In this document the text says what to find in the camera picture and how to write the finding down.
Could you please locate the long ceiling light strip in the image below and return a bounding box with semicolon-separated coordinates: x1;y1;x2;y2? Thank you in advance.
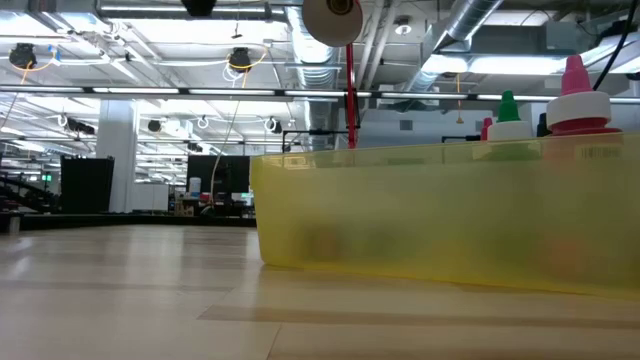
0;85;640;104

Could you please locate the green-tip large colouring bottle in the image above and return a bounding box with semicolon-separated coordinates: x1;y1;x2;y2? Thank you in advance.
486;89;535;144

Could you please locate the dark monitor screen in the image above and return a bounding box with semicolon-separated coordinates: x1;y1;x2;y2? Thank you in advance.
186;154;251;204

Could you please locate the pink-tip large colouring bottle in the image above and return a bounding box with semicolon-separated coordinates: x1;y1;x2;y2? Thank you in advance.
544;53;624;136

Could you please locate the black hanging cable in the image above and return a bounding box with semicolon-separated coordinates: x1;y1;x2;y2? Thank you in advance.
592;0;640;92

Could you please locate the black aluminium table frame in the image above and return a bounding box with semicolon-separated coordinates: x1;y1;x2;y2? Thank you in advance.
0;212;259;234

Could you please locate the red desk lamp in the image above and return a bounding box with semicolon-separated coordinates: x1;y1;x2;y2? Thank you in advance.
301;0;365;150

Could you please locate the yellow translucent plastic bin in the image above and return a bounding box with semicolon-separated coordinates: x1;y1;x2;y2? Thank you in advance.
248;130;640;302

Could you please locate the round silver duct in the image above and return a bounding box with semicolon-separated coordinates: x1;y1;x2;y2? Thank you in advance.
399;0;504;94

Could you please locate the corrugated silver duct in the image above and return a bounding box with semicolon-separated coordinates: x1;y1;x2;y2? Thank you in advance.
292;4;346;151

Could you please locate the black standing panel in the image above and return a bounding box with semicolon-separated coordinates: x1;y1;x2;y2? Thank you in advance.
59;156;115;215

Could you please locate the white pillar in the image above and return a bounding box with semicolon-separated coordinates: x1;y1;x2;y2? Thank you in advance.
95;98;139;214

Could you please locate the ceiling cable reel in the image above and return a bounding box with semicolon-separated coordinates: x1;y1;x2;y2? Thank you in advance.
8;42;56;71
227;46;271;74

